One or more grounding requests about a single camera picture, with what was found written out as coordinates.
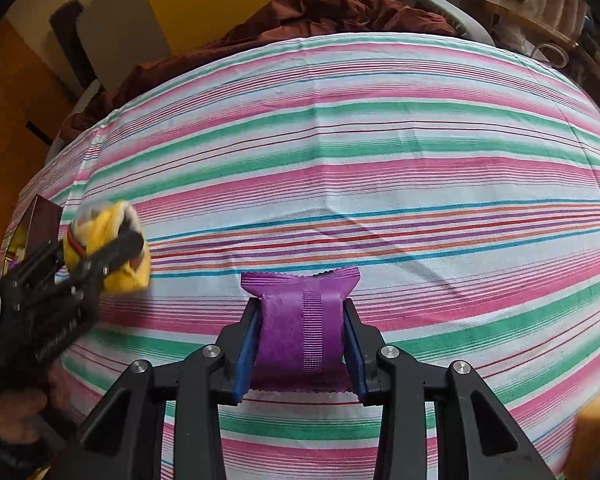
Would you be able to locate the white tube coil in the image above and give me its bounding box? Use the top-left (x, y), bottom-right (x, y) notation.
top-left (530, 42), bottom-right (570, 68)

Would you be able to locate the maroon blanket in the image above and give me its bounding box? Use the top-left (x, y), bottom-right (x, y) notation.
top-left (62, 0), bottom-right (461, 133)

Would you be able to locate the black bed post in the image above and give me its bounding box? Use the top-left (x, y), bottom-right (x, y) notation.
top-left (49, 0), bottom-right (93, 91)

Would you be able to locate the striped bedsheet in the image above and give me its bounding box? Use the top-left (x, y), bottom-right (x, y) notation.
top-left (0, 32), bottom-right (600, 480)

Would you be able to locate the person's left hand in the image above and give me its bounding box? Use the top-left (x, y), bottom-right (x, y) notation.
top-left (0, 360), bottom-right (77, 466)

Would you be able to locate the purple snack packet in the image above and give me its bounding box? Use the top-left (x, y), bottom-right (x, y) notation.
top-left (241, 267), bottom-right (362, 393)

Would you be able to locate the blue and yellow armchair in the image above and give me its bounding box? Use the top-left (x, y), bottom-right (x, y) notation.
top-left (77, 0), bottom-right (396, 93)

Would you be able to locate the wooden wardrobe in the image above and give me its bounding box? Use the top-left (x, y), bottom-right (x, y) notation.
top-left (0, 20), bottom-right (76, 261)

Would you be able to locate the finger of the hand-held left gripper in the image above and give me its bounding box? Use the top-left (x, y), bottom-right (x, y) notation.
top-left (75, 230), bottom-right (147, 287)
top-left (10, 240), bottom-right (67, 287)

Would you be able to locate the maroon box with gold interior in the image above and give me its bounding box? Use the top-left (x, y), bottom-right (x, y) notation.
top-left (0, 195), bottom-right (63, 281)

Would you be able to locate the wooden desk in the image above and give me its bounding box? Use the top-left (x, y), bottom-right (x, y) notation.
top-left (410, 0), bottom-right (581, 48)

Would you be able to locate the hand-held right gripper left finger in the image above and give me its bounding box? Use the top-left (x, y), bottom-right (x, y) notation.
top-left (72, 297), bottom-right (261, 480)

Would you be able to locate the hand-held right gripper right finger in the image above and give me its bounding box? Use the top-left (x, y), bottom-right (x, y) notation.
top-left (342, 298), bottom-right (556, 480)

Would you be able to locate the grey bed side rail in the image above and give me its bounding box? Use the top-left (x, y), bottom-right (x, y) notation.
top-left (390, 0), bottom-right (496, 46)
top-left (45, 77), bottom-right (106, 161)

